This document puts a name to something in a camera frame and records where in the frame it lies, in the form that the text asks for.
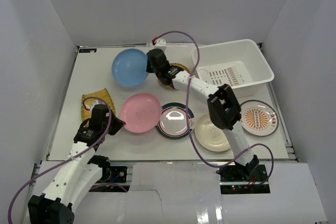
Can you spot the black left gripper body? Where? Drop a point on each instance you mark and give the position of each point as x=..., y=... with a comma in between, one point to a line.
x=115, y=125

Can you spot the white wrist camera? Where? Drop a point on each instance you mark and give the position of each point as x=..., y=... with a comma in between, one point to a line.
x=159, y=43
x=90, y=107

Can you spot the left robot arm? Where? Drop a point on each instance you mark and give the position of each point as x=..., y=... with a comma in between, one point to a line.
x=59, y=200

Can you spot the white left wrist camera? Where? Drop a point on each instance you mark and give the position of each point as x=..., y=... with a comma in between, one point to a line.
x=90, y=107

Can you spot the pink round plate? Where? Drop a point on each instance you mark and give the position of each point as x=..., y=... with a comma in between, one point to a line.
x=140, y=112

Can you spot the cream round plate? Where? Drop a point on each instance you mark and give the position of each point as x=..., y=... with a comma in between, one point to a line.
x=209, y=136

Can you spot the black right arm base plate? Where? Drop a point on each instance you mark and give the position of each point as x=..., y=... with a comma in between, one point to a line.
x=231, y=173

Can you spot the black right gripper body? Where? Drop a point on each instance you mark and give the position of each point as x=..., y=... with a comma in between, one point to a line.
x=153, y=70

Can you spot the white plate orange sun pattern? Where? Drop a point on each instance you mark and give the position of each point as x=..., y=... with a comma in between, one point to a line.
x=259, y=118

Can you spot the blue round plate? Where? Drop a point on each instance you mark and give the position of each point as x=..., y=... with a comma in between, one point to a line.
x=129, y=68

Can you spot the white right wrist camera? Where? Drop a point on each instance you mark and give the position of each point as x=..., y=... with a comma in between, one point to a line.
x=159, y=43

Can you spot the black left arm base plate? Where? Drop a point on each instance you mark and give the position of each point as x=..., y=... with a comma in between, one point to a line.
x=114, y=174

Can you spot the fan-shaped bamboo pattern plate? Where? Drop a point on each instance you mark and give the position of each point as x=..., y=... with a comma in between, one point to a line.
x=102, y=94

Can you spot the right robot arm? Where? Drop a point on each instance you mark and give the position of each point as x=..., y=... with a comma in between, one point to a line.
x=223, y=107

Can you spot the white plate green red rim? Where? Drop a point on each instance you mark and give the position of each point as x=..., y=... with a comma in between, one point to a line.
x=175, y=122

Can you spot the black label sticker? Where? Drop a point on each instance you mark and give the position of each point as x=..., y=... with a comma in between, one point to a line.
x=87, y=50

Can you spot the white plastic bin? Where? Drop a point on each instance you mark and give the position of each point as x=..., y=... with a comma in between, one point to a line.
x=239, y=63

